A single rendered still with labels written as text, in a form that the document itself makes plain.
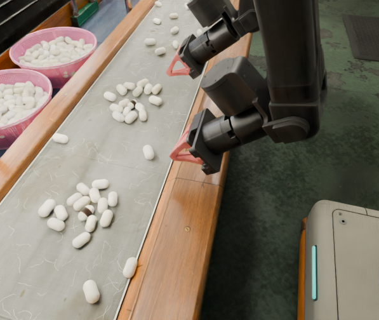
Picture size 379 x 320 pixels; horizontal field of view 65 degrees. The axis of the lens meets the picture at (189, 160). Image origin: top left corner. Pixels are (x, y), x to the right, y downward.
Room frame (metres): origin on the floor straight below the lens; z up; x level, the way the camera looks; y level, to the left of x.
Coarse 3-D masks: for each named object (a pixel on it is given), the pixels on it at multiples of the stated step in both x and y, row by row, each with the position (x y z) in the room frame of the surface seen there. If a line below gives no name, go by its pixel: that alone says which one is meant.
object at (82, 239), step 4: (84, 232) 0.26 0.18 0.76; (80, 236) 0.25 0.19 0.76; (84, 236) 0.25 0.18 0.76; (88, 236) 0.25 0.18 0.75; (76, 240) 0.24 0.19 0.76; (80, 240) 0.24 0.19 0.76; (84, 240) 0.24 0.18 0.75; (88, 240) 0.25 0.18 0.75; (72, 244) 0.24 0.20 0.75; (76, 244) 0.23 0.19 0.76; (80, 244) 0.23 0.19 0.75
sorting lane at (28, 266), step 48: (144, 48) 0.95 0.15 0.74; (96, 96) 0.68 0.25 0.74; (144, 96) 0.68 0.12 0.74; (192, 96) 0.68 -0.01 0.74; (48, 144) 0.49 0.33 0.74; (96, 144) 0.49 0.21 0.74; (144, 144) 0.49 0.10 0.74; (48, 192) 0.35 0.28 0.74; (144, 192) 0.35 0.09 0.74; (0, 240) 0.25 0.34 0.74; (48, 240) 0.25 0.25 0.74; (96, 240) 0.25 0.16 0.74; (144, 240) 0.25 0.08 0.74; (0, 288) 0.17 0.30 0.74; (48, 288) 0.17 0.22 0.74
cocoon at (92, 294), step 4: (88, 280) 0.17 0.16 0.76; (92, 280) 0.17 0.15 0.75; (84, 284) 0.17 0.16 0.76; (88, 284) 0.16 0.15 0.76; (92, 284) 0.17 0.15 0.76; (84, 288) 0.16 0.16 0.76; (88, 288) 0.16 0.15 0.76; (92, 288) 0.16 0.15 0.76; (96, 288) 0.16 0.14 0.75; (84, 292) 0.16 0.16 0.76; (88, 292) 0.15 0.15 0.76; (92, 292) 0.15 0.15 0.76; (96, 292) 0.15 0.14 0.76; (88, 296) 0.15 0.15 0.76; (92, 296) 0.15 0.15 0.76; (96, 296) 0.15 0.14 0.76; (88, 300) 0.14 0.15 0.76; (92, 300) 0.14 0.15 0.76; (96, 300) 0.14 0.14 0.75
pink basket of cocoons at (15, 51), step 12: (48, 36) 1.02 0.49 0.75; (72, 36) 1.03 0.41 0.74; (84, 36) 1.01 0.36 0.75; (12, 48) 0.89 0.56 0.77; (24, 48) 0.94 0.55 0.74; (12, 60) 0.82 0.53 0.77; (84, 60) 0.85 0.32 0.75; (48, 72) 0.79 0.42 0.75; (60, 72) 0.80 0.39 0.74; (60, 84) 0.81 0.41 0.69
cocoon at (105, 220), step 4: (104, 212) 0.30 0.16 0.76; (108, 212) 0.30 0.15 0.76; (104, 216) 0.29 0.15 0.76; (108, 216) 0.29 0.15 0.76; (112, 216) 0.29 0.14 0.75; (100, 220) 0.28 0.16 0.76; (104, 220) 0.28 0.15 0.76; (108, 220) 0.28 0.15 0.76; (100, 224) 0.28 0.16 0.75; (104, 224) 0.27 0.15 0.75; (108, 224) 0.28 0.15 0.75
